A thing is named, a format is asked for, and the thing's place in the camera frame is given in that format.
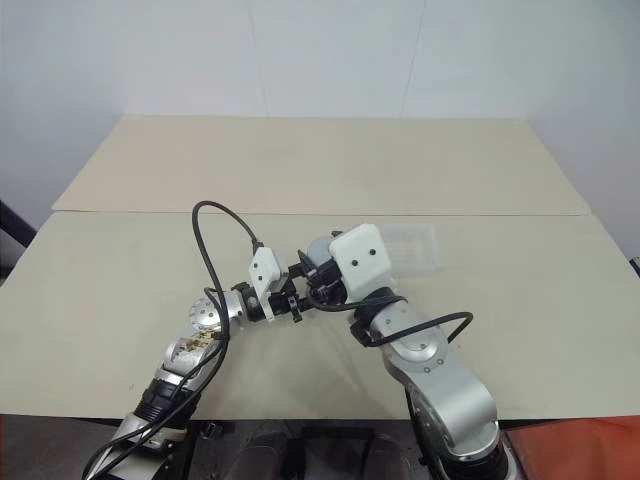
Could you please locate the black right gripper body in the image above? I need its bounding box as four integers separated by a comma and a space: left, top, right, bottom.
306, 257, 352, 307

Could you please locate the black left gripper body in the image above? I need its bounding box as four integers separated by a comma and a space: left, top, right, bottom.
268, 277, 301, 321

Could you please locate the black bracket under table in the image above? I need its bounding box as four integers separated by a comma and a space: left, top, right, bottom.
187, 420, 237, 480

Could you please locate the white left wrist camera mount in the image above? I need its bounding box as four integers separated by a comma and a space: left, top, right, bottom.
247, 247, 291, 322

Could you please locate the clear plastic box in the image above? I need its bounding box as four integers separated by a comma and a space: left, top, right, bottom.
380, 223, 446, 275

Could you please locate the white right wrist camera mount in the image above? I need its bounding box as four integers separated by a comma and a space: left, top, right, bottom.
329, 224, 392, 303

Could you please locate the orange fabric object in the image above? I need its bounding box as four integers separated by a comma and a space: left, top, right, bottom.
502, 415, 640, 480

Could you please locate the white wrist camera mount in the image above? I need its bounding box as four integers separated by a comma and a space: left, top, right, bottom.
329, 224, 392, 303
247, 247, 291, 322

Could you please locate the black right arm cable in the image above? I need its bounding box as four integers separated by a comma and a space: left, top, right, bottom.
305, 289, 475, 347

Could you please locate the black frame at table side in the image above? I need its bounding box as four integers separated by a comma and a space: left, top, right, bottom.
0, 198, 39, 289

